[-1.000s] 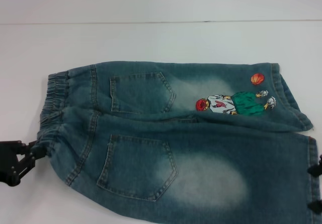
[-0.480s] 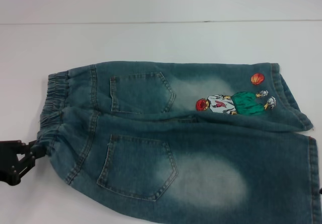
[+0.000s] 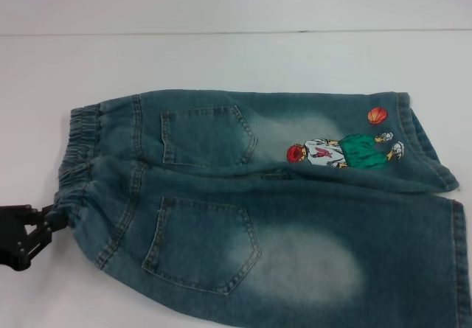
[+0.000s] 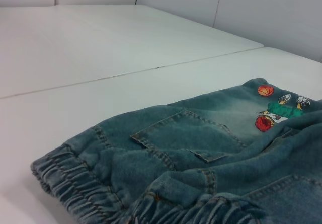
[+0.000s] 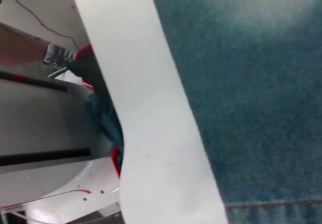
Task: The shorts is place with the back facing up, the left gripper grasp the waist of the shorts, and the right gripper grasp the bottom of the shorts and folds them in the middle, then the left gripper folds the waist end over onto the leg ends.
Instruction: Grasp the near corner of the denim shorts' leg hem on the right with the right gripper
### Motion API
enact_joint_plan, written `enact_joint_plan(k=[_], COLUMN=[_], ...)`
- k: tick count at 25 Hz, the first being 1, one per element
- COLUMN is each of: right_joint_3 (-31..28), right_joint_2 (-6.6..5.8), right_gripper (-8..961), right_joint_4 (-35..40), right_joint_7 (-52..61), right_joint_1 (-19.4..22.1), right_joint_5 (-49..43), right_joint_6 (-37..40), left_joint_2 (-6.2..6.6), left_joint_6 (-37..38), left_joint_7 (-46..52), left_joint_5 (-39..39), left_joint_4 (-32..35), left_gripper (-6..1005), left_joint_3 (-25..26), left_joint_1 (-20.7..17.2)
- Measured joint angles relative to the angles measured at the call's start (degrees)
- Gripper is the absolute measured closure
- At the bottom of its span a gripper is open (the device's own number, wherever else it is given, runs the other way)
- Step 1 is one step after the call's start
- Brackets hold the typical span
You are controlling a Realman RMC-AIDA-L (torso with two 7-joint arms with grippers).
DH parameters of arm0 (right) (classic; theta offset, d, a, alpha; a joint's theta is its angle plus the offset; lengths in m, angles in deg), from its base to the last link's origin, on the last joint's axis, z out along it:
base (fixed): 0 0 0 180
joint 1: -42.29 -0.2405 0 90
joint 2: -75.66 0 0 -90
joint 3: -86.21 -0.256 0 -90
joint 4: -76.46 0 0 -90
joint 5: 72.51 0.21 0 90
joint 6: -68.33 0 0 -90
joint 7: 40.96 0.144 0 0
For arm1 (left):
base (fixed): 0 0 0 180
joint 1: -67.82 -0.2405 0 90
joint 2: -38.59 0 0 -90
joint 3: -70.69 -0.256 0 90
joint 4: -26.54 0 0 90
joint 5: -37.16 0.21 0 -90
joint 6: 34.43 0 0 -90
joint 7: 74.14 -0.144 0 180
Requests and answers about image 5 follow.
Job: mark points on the blue denim shorts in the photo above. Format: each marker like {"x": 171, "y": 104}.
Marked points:
{"x": 251, "y": 108}

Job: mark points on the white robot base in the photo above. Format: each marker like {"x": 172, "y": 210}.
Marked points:
{"x": 45, "y": 113}

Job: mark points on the teal cloth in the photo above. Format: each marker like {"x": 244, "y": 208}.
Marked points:
{"x": 105, "y": 118}

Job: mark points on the red plastic basket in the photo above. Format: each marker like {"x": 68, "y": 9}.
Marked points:
{"x": 116, "y": 162}

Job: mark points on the grey white sneaker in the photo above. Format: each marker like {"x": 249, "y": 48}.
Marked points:
{"x": 58, "y": 55}

